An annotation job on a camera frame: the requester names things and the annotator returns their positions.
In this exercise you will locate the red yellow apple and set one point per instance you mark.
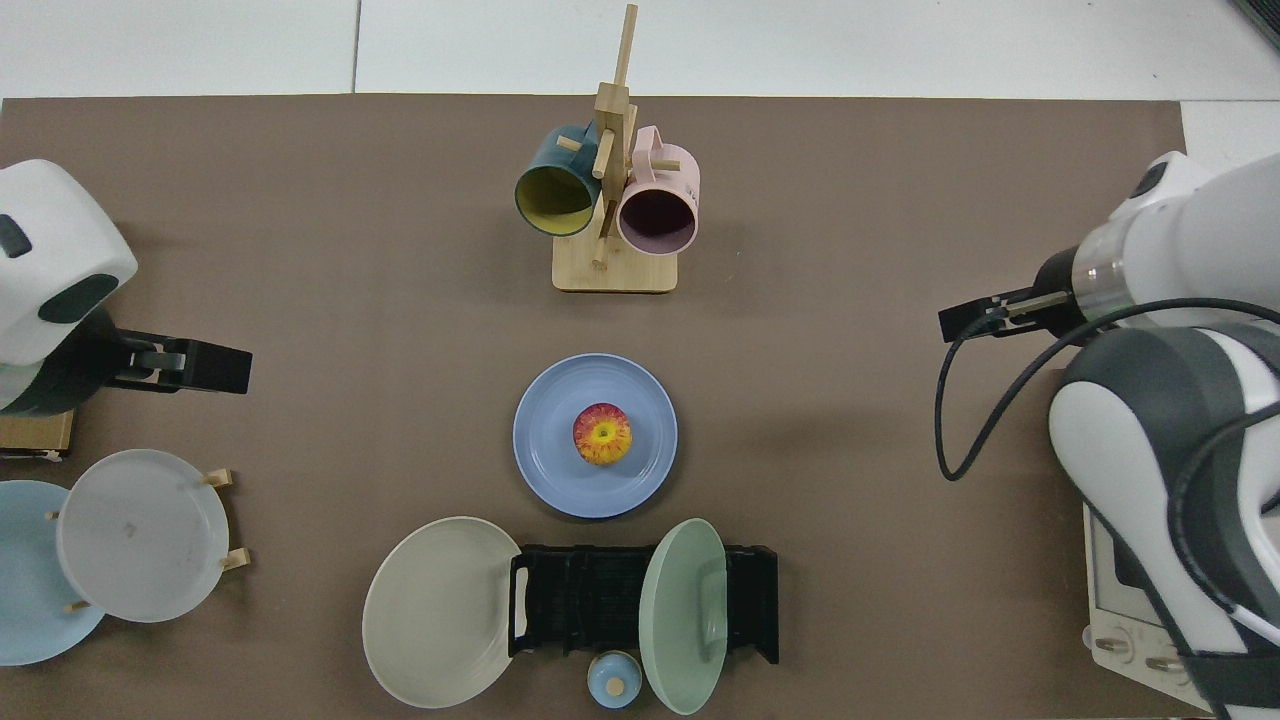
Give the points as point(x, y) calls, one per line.
point(602, 434)

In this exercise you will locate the grey plate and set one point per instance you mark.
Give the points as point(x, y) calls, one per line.
point(140, 540)

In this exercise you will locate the wooden plate stand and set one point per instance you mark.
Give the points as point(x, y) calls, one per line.
point(236, 559)

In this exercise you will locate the light blue plate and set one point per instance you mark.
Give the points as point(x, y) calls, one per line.
point(30, 600)

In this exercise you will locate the beige plate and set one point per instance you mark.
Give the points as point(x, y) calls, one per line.
point(430, 620)

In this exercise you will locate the black dish rack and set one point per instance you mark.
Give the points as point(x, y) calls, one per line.
point(590, 600)

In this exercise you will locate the pale green plate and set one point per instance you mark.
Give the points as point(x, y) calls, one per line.
point(685, 620)

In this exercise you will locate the brown table cloth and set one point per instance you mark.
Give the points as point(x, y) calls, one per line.
point(300, 250)

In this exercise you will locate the pale toaster oven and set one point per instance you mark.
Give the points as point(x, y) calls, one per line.
point(1110, 610)

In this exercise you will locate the dark grey bar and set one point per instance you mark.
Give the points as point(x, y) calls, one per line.
point(1262, 15)

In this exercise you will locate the dark blue mug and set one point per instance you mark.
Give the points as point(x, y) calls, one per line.
point(555, 200)

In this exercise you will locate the pink mug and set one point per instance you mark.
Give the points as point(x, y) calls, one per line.
point(655, 215)

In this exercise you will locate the wooden cup stand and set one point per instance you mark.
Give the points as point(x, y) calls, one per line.
point(615, 270)

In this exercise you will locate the small blue round thing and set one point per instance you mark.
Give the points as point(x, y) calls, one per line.
point(614, 682)

